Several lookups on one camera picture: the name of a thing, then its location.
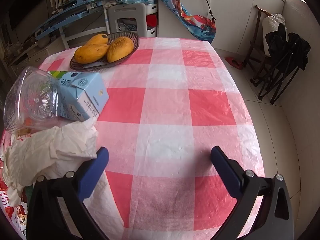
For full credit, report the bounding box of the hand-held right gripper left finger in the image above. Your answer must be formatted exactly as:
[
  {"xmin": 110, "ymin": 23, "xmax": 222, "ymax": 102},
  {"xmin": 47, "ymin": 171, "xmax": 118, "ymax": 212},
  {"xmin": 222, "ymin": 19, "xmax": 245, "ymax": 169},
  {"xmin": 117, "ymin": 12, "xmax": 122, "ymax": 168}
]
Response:
[{"xmin": 26, "ymin": 147, "xmax": 110, "ymax": 240}]

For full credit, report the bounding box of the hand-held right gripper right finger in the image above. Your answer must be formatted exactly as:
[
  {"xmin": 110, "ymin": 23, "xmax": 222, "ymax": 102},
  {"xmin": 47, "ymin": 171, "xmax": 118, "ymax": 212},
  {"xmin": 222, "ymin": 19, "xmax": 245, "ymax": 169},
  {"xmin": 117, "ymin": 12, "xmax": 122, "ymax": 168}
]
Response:
[{"xmin": 210, "ymin": 146, "xmax": 295, "ymax": 240}]

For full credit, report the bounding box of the large white tissue paper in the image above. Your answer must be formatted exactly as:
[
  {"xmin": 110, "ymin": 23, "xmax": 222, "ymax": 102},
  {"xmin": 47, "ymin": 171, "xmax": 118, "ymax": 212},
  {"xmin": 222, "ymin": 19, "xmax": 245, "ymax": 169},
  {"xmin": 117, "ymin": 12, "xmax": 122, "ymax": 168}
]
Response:
[{"xmin": 1, "ymin": 117, "xmax": 98, "ymax": 205}]

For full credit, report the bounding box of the blue milk carton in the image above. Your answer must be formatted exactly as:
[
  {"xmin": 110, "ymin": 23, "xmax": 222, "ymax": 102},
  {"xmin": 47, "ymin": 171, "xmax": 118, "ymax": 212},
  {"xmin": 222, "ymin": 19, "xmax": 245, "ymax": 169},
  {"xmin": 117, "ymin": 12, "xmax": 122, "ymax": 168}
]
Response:
[{"xmin": 54, "ymin": 72, "xmax": 109, "ymax": 122}]

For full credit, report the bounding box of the clear plastic bottle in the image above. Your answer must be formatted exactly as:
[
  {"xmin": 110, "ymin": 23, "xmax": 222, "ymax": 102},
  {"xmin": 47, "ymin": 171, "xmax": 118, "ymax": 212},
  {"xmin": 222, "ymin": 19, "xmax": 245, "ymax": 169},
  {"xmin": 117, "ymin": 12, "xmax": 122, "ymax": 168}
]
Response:
[{"xmin": 3, "ymin": 66, "xmax": 69, "ymax": 133}]

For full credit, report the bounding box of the red white checked tablecloth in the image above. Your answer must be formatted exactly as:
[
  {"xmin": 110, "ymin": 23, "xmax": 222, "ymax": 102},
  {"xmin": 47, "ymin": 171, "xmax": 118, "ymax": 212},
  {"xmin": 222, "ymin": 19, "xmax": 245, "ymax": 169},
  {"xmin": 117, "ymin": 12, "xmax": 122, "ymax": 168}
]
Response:
[{"xmin": 0, "ymin": 37, "xmax": 265, "ymax": 240}]

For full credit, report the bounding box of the dark wicker fruit basket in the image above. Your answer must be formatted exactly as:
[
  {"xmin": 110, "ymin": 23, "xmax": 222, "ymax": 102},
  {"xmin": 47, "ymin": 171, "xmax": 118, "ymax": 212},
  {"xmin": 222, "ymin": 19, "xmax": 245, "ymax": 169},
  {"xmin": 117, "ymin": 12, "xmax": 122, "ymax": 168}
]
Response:
[{"xmin": 69, "ymin": 32, "xmax": 140, "ymax": 71}]

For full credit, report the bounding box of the red slipper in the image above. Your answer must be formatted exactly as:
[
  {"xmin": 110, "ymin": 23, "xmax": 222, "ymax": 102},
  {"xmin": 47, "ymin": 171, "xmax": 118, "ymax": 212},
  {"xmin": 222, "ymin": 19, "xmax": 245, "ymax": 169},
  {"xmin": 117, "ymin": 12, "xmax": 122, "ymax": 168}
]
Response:
[{"xmin": 225, "ymin": 56, "xmax": 243, "ymax": 70}]

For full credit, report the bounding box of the yellow mango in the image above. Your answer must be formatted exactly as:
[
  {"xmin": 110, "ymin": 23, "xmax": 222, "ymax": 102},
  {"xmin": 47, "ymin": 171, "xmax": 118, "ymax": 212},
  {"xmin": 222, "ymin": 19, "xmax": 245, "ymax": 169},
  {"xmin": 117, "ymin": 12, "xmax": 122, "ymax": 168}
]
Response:
[
  {"xmin": 85, "ymin": 34, "xmax": 109, "ymax": 46},
  {"xmin": 107, "ymin": 37, "xmax": 134, "ymax": 63},
  {"xmin": 74, "ymin": 44, "xmax": 110, "ymax": 64}
]

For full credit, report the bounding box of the white television stand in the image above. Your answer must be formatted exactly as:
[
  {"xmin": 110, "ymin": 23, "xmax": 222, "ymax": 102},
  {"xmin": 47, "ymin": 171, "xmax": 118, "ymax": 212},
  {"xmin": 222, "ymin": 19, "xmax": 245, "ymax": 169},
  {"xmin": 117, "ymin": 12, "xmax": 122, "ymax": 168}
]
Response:
[{"xmin": 5, "ymin": 46, "xmax": 50, "ymax": 80}]

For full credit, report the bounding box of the beige kettlebell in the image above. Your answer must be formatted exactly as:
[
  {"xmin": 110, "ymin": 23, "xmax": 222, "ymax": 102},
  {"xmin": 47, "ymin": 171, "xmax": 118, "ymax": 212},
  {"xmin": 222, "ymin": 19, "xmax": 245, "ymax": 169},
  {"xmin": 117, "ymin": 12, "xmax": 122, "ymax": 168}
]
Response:
[{"xmin": 37, "ymin": 34, "xmax": 52, "ymax": 48}]

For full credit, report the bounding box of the black folding chair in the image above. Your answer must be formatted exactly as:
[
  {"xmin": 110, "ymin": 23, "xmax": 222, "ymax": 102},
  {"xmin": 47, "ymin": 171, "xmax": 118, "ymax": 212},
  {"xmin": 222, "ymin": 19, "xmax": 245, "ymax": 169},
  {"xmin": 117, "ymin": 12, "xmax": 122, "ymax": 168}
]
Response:
[{"xmin": 251, "ymin": 24, "xmax": 311, "ymax": 105}]

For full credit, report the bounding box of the white storage box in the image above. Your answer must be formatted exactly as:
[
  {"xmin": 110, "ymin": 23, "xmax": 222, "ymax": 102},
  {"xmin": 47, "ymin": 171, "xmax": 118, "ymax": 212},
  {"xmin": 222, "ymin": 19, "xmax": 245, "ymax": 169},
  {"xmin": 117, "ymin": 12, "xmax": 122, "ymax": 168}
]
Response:
[{"xmin": 145, "ymin": 4, "xmax": 158, "ymax": 37}]

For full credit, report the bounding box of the colourful printed cloth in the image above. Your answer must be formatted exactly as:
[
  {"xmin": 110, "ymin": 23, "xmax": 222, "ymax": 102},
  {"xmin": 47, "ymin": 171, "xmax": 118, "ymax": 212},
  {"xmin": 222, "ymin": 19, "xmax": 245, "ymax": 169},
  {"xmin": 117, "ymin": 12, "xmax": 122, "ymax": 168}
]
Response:
[{"xmin": 151, "ymin": 0, "xmax": 217, "ymax": 44}]

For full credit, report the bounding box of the white cabinet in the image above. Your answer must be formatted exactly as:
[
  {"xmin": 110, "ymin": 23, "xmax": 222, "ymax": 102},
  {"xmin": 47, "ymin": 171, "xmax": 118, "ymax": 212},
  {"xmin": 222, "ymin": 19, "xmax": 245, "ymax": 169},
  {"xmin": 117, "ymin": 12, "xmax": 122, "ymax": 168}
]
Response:
[{"xmin": 157, "ymin": 0, "xmax": 285, "ymax": 53}]

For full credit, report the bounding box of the white sack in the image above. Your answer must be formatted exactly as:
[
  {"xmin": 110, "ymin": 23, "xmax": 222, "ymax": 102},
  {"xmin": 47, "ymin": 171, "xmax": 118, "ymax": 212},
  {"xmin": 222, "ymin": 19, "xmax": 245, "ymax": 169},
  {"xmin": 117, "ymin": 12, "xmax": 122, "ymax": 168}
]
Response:
[{"xmin": 262, "ymin": 14, "xmax": 286, "ymax": 58}]

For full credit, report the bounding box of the dark wooden chair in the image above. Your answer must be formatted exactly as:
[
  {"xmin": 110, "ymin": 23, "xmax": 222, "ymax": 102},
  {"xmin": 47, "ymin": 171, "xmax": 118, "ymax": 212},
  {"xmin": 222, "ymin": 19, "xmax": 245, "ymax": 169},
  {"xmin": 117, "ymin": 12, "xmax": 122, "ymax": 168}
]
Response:
[{"xmin": 242, "ymin": 5, "xmax": 275, "ymax": 68}]

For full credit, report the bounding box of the white plastic stool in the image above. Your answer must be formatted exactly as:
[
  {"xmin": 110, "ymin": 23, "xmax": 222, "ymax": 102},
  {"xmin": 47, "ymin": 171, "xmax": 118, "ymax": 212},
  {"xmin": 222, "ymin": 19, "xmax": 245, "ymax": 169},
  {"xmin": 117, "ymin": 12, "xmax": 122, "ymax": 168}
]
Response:
[{"xmin": 107, "ymin": 3, "xmax": 147, "ymax": 38}]

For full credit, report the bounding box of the blue study desk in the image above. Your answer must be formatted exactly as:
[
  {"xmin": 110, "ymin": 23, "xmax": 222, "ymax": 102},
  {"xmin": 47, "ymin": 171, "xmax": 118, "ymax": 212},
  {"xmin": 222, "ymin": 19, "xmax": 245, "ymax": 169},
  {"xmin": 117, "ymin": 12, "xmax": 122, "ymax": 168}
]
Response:
[{"xmin": 35, "ymin": 0, "xmax": 120, "ymax": 50}]

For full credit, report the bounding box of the black hanging cord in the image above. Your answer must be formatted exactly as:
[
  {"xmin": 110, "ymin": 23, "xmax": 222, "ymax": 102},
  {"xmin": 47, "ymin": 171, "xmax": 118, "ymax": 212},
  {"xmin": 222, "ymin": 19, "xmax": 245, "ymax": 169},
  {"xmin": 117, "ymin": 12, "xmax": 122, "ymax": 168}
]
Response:
[{"xmin": 198, "ymin": 0, "xmax": 216, "ymax": 23}]

